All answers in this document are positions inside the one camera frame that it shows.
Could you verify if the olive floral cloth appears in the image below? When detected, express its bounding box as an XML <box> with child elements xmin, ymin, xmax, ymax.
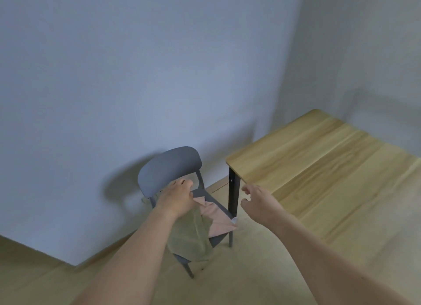
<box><xmin>167</xmin><ymin>204</ymin><xmax>214</xmax><ymax>263</ymax></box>

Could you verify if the wooden table with black legs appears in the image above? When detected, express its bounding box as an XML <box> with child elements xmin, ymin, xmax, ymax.
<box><xmin>225</xmin><ymin>109</ymin><xmax>421</xmax><ymax>305</ymax></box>

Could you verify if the pink cloth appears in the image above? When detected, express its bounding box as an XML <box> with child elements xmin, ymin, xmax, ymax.
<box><xmin>192</xmin><ymin>196</ymin><xmax>238</xmax><ymax>238</ymax></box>

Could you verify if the person's right hand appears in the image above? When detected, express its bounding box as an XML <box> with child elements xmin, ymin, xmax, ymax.
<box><xmin>241</xmin><ymin>184</ymin><xmax>292</xmax><ymax>230</ymax></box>

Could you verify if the grey plastic chair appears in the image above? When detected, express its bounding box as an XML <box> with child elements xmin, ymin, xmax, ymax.
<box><xmin>137</xmin><ymin>146</ymin><xmax>238</xmax><ymax>280</ymax></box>

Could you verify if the person's left forearm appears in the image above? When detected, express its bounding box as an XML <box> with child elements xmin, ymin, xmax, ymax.
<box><xmin>71</xmin><ymin>208</ymin><xmax>180</xmax><ymax>305</ymax></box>

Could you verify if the person's right forearm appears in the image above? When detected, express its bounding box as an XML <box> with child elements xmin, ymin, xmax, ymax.
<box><xmin>273</xmin><ymin>214</ymin><xmax>415</xmax><ymax>305</ymax></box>

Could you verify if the person's left hand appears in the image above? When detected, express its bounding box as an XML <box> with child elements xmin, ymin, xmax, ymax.
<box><xmin>154</xmin><ymin>179</ymin><xmax>198</xmax><ymax>220</ymax></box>

